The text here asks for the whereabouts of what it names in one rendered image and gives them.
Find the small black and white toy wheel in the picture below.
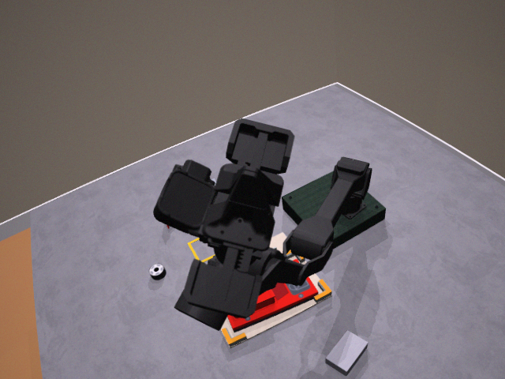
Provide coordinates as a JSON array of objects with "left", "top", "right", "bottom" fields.
[{"left": 148, "top": 264, "right": 166, "bottom": 280}]

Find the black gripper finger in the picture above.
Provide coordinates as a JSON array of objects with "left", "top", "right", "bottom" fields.
[
  {"left": 202, "top": 171, "right": 275, "bottom": 251},
  {"left": 214, "top": 163, "right": 284, "bottom": 207}
]

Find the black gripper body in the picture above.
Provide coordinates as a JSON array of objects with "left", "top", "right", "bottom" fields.
[{"left": 182, "top": 118, "right": 294, "bottom": 319}]

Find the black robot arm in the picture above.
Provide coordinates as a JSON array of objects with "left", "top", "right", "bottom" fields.
[{"left": 153, "top": 157, "right": 372, "bottom": 331}]

